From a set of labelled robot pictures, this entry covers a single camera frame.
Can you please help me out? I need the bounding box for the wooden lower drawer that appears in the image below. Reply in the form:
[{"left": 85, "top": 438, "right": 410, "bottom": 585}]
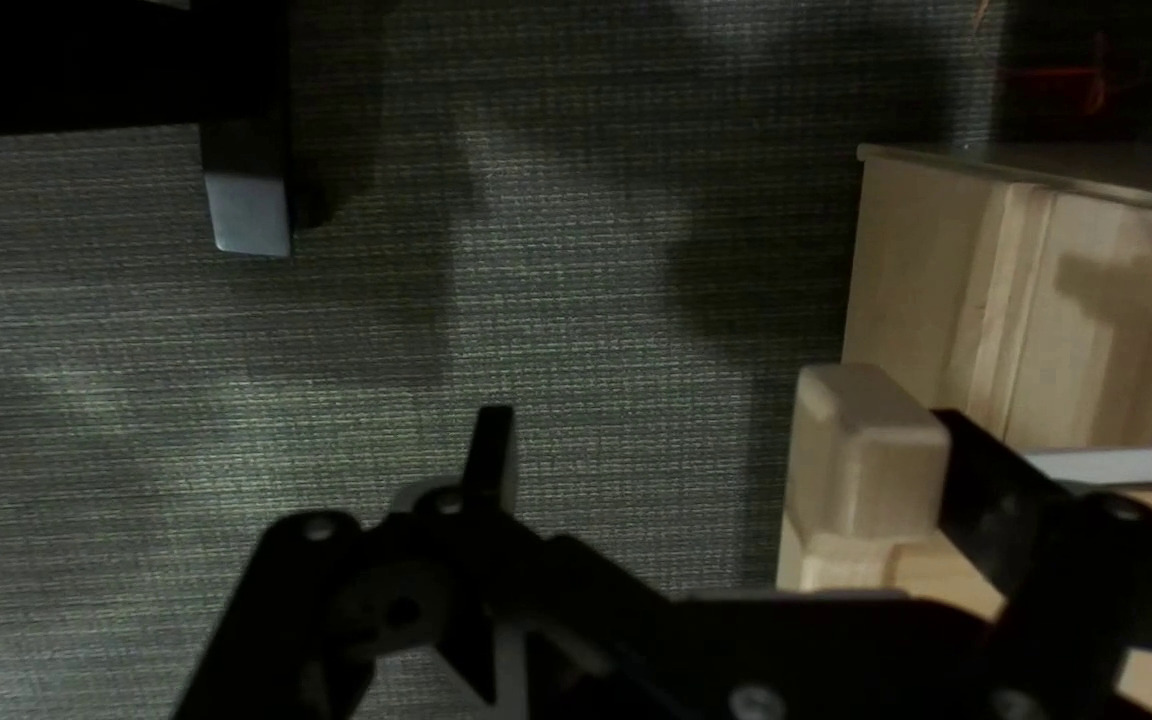
[{"left": 845, "top": 143, "right": 1152, "bottom": 449}]

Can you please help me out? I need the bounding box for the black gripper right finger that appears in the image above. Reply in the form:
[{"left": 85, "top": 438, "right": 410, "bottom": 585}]
[{"left": 934, "top": 410, "right": 1076, "bottom": 599}]

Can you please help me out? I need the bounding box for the wooden top drawer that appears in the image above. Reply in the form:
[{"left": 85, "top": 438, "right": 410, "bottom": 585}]
[{"left": 780, "top": 363, "right": 1152, "bottom": 720}]

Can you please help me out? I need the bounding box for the wooden drawer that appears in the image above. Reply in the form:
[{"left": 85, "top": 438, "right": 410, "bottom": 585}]
[
  {"left": 780, "top": 363, "right": 1152, "bottom": 720},
  {"left": 845, "top": 143, "right": 1152, "bottom": 449}
]

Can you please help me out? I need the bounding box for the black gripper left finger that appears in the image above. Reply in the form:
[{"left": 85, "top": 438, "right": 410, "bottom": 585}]
[{"left": 458, "top": 403, "right": 515, "bottom": 507}]

